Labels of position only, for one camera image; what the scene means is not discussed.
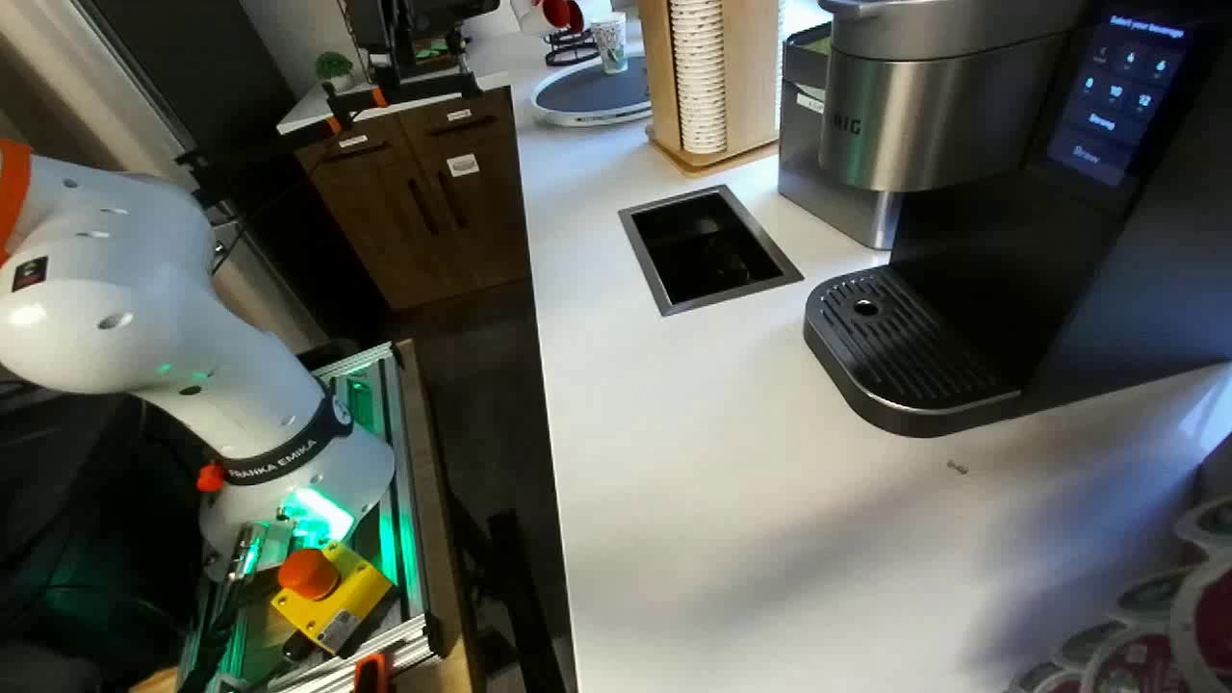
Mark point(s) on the red object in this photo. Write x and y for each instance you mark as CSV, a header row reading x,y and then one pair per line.
x,y
561,14

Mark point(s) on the coffee pod carousel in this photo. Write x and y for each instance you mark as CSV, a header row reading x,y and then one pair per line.
x,y
1155,640

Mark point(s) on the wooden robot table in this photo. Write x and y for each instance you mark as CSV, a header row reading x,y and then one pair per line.
x,y
428,512

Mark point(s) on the paper cup stack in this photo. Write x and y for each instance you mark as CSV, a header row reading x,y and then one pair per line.
x,y
697,79

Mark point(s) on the steel framed counter chute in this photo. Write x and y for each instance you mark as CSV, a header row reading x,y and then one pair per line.
x,y
706,252

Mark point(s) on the yellow emergency stop box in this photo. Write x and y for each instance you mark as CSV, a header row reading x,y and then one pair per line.
x,y
337,596

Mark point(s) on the black and silver coffee machine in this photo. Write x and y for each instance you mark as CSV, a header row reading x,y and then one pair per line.
x,y
1001,255

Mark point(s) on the round grey tray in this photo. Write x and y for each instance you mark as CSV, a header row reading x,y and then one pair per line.
x,y
589,97

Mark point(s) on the brown wooden cabinet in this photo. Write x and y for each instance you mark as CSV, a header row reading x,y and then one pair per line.
x,y
425,216

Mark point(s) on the small green object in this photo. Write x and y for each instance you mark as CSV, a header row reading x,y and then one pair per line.
x,y
331,62

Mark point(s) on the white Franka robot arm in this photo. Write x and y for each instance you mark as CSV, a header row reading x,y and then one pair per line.
x,y
118,295

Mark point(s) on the wooden coffee cup holder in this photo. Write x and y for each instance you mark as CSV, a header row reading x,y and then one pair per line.
x,y
754,79

